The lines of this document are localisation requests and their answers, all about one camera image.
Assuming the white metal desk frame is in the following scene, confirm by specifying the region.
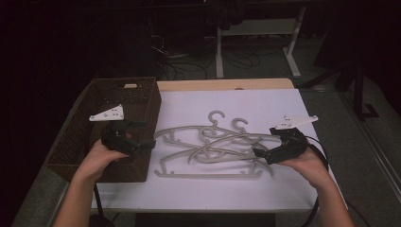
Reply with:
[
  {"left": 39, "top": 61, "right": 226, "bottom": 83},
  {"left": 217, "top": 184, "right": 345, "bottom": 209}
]
[{"left": 215, "top": 5, "right": 307, "bottom": 79}]

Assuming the person's right hand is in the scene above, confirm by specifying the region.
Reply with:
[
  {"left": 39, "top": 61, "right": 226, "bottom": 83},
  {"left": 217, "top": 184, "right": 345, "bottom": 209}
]
[{"left": 278, "top": 148, "right": 332, "bottom": 190}]

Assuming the dark hanging cloth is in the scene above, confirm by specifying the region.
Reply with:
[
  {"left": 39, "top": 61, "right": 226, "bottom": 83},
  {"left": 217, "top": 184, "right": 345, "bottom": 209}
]
[{"left": 204, "top": 0, "right": 248, "bottom": 31}]

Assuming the person's left hand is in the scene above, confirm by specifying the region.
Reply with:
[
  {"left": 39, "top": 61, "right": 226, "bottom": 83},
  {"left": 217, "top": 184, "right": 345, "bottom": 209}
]
[{"left": 75, "top": 137, "right": 128, "bottom": 183}]

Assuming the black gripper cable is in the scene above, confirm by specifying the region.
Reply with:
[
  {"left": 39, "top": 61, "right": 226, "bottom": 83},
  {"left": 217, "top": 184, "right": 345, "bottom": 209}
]
[
  {"left": 302, "top": 135, "right": 329, "bottom": 227},
  {"left": 93, "top": 183, "right": 114, "bottom": 227}
]

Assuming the black floor stand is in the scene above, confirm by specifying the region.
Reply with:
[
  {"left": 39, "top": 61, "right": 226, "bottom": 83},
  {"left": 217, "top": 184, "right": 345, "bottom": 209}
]
[{"left": 297, "top": 60, "right": 380, "bottom": 121}]

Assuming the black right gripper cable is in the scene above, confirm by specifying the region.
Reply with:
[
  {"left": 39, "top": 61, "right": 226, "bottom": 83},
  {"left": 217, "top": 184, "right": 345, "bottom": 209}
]
[{"left": 302, "top": 135, "right": 329, "bottom": 227}]

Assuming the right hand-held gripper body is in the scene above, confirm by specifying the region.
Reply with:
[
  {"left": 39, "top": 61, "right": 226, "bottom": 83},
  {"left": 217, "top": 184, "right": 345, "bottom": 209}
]
[{"left": 266, "top": 114, "right": 319, "bottom": 166}]

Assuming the white table mat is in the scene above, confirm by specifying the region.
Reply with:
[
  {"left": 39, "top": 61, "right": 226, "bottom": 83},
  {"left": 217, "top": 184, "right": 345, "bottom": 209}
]
[{"left": 91, "top": 88, "right": 348, "bottom": 212}]

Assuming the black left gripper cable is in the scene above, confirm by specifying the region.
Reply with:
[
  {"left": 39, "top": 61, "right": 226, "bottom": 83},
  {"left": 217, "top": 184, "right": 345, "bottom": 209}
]
[{"left": 93, "top": 183, "right": 114, "bottom": 227}]

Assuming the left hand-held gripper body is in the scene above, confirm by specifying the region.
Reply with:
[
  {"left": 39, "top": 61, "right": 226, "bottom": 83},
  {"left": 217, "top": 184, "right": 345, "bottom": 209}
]
[{"left": 89, "top": 103, "right": 141, "bottom": 155}]

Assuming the grey plastic clothes hanger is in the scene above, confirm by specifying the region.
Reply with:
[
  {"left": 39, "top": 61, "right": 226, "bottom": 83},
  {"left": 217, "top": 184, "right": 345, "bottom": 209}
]
[
  {"left": 153, "top": 110, "right": 275, "bottom": 180},
  {"left": 162, "top": 117, "right": 283, "bottom": 165}
]

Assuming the brown woven basket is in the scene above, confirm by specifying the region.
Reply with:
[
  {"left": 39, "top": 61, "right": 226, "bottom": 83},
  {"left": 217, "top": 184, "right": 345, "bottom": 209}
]
[{"left": 44, "top": 77, "right": 163, "bottom": 183}]

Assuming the tangle of black floor cables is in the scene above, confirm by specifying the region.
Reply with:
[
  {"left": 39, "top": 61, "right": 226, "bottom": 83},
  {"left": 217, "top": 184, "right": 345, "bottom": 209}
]
[{"left": 149, "top": 32, "right": 263, "bottom": 80}]

